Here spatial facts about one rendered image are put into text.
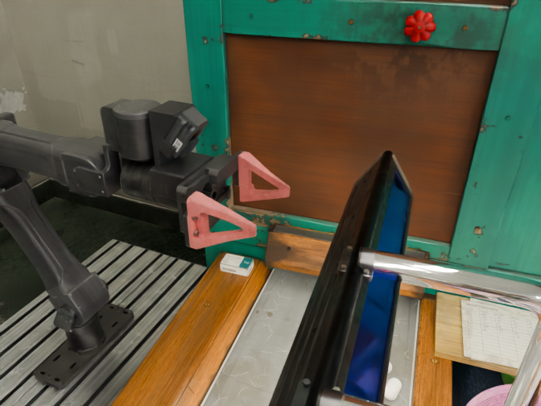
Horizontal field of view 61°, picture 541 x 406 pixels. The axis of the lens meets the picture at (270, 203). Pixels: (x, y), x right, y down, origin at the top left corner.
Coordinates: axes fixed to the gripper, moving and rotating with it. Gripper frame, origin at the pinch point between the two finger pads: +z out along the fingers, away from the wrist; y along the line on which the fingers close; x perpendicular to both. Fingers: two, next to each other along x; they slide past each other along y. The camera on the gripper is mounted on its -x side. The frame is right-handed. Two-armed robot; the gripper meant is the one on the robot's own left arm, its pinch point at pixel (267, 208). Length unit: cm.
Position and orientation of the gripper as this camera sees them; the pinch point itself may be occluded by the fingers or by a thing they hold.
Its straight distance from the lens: 54.2
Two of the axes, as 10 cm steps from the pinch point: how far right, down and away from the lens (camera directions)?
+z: 9.1, 2.2, -3.5
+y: 4.1, -4.6, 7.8
